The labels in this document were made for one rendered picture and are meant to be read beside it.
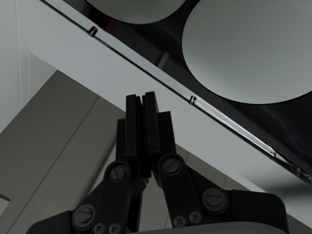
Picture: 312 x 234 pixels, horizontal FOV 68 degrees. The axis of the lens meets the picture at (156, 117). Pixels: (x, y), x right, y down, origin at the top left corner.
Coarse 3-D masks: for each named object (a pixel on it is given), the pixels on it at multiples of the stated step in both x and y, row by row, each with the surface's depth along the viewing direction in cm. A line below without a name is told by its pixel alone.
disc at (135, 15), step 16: (96, 0) 17; (112, 0) 16; (128, 0) 16; (144, 0) 15; (160, 0) 15; (176, 0) 15; (112, 16) 17; (128, 16) 17; (144, 16) 16; (160, 16) 16
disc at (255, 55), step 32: (224, 0) 14; (256, 0) 13; (288, 0) 12; (192, 32) 16; (224, 32) 15; (256, 32) 14; (288, 32) 14; (192, 64) 18; (224, 64) 17; (256, 64) 16; (288, 64) 15; (224, 96) 20; (256, 96) 18; (288, 96) 17
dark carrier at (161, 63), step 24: (72, 0) 17; (192, 0) 14; (120, 24) 18; (144, 24) 17; (168, 24) 16; (144, 48) 19; (168, 48) 18; (168, 72) 20; (216, 96) 20; (240, 120) 21; (264, 120) 20; (288, 120) 19; (288, 144) 22
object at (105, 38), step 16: (48, 0) 18; (64, 16) 18; (80, 16) 18; (96, 32) 19; (112, 48) 19; (128, 48) 19; (144, 64) 20; (160, 80) 20; (192, 96) 21; (208, 112) 22; (240, 128) 22; (256, 144) 23; (288, 160) 24; (304, 176) 24
